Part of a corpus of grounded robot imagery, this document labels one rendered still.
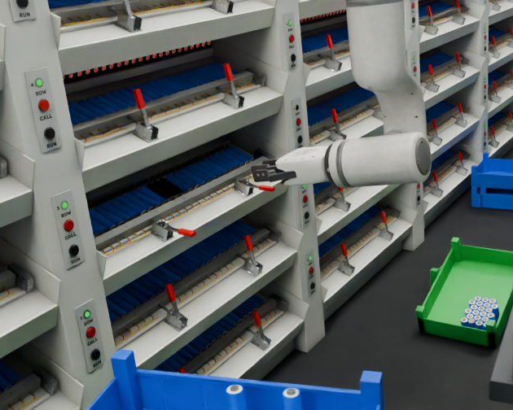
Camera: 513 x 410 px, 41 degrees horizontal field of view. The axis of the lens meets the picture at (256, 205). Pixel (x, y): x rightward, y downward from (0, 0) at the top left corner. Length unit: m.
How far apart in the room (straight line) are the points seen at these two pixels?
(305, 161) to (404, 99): 0.20
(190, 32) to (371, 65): 0.39
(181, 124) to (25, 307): 0.46
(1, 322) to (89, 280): 0.16
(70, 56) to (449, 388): 1.10
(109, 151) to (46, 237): 0.20
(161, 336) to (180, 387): 0.58
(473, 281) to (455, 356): 0.29
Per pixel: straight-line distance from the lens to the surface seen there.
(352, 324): 1.94
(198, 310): 1.45
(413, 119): 1.23
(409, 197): 2.31
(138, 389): 0.83
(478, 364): 1.78
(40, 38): 1.09
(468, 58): 2.87
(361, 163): 1.16
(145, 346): 1.35
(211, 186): 1.46
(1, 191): 1.08
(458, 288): 2.00
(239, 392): 0.73
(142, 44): 1.24
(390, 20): 1.11
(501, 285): 1.99
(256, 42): 1.60
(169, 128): 1.31
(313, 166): 1.20
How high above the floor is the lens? 0.95
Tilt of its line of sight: 19 degrees down
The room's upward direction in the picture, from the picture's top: 6 degrees counter-clockwise
